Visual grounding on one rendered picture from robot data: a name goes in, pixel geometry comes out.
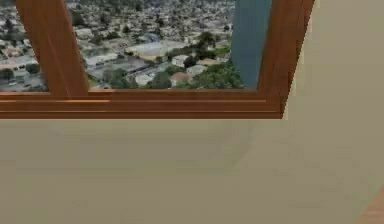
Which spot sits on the brown wooden framed window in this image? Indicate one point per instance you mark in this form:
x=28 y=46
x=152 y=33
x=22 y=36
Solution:
x=150 y=103

